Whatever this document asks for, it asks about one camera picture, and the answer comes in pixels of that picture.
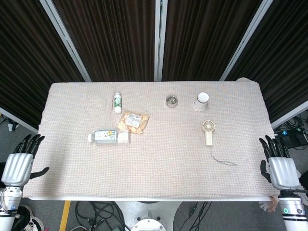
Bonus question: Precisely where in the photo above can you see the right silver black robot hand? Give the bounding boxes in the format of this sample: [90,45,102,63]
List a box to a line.
[258,135,301,191]

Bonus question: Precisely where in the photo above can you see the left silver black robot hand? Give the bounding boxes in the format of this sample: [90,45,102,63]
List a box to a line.
[0,134,51,188]

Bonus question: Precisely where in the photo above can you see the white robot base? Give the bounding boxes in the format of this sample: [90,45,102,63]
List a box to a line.
[115,201,184,231]

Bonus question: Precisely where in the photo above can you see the cream handheld fan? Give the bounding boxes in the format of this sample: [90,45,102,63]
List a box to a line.
[201,119,216,147]

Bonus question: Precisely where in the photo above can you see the black electronics box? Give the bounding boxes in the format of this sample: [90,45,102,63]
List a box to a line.
[274,128,308,149]

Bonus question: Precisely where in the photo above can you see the white black shoes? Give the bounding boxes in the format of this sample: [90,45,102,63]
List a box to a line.
[14,204,47,231]

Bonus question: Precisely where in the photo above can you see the clear plastic water bottle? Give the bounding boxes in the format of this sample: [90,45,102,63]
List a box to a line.
[88,129,131,144]

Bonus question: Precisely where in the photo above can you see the dark corrugated partition panel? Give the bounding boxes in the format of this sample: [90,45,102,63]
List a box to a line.
[0,0,85,134]
[163,0,268,81]
[52,0,157,82]
[226,0,308,129]

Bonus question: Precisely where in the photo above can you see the white paper cup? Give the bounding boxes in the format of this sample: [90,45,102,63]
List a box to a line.
[192,92,209,112]

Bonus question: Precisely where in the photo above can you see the small white green-label bottle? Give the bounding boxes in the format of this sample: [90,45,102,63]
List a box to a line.
[113,92,123,114]

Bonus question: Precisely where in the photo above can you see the clear snack bag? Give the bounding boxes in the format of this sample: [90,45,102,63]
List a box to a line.
[117,110,150,134]

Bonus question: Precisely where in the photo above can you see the beige waffle weave tablecloth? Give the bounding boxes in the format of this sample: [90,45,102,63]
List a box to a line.
[23,77,280,213]

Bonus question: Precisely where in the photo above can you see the round clear tin of clips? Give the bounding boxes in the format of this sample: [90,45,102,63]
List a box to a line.
[165,95,178,108]

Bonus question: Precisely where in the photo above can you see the white table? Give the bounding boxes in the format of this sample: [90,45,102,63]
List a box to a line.
[28,195,270,203]

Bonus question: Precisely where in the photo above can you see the grey fan lanyard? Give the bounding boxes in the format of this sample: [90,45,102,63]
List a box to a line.
[211,152,238,167]

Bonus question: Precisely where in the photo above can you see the black floor cable bundle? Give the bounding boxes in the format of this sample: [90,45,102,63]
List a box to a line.
[74,201,126,231]

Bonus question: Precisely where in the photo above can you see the black cable with green light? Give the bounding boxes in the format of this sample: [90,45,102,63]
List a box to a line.
[186,201,211,221]

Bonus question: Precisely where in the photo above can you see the grey metal partition post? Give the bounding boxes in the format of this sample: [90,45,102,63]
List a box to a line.
[154,0,168,82]
[219,0,275,81]
[39,0,92,83]

